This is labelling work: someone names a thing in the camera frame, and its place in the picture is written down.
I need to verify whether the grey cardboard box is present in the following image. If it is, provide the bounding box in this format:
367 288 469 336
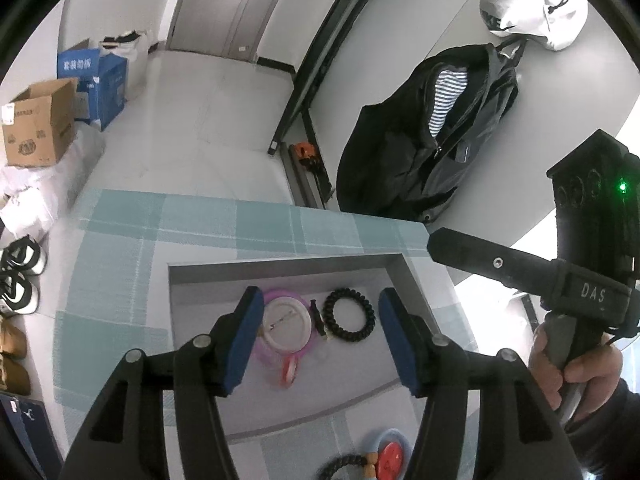
167 252 478 443

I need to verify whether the navy shoe box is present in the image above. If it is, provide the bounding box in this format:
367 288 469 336
0 392 63 480

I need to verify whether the grey door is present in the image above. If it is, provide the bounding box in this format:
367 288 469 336
165 0 296 63

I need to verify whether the clear plastic bag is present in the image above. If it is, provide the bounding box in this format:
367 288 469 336
0 120 106 241

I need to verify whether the person's right forearm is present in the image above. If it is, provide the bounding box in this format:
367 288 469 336
565 377 640 480

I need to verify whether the blue cardboard box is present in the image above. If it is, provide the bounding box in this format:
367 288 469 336
56 37 128 132

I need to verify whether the brown shoe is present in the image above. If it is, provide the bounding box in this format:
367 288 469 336
0 312 28 360
0 352 31 395

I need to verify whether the blue bangle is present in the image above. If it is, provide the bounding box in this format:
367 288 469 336
362 427 413 480

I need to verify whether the person's right hand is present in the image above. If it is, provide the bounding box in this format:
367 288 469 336
530 320 623 411

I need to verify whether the black spiral hair tie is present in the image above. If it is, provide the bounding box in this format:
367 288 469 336
322 287 376 345

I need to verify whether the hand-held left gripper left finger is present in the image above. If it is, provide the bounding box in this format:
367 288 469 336
59 286 265 480

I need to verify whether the black backpack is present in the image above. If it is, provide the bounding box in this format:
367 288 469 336
336 42 526 223

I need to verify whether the brown cardboard box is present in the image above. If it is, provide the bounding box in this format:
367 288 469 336
1 79 78 168

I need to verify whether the white storage bag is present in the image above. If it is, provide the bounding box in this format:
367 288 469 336
97 30 151 102

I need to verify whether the purple ring bracelet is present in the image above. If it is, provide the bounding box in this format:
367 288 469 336
252 287 318 368

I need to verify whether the blue striped cloth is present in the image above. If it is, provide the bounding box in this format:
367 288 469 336
427 69 470 137

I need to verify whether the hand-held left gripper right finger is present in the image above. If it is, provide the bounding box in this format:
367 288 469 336
378 287 583 480

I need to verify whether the white drawstring bag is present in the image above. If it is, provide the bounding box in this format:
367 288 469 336
470 0 590 52

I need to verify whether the white round badge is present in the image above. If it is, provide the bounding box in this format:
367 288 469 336
260 296 313 352

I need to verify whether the black bead bracelet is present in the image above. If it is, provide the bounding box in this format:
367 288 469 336
316 452 378 480

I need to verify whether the white plastic bag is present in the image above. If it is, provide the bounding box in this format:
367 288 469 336
0 187 56 241

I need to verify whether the small red round charm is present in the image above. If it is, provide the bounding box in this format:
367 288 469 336
280 355 301 388

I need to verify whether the teal plaid tablecloth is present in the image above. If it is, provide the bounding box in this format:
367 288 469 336
52 189 481 480

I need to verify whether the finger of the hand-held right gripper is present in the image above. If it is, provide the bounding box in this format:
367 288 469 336
426 227 556 306

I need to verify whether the red round badge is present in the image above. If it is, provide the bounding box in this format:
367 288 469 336
376 442 405 480

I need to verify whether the orange and black tool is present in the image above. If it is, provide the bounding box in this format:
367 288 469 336
294 142 321 171

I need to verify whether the black cloth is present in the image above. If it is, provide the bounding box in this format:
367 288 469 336
102 31 143 46

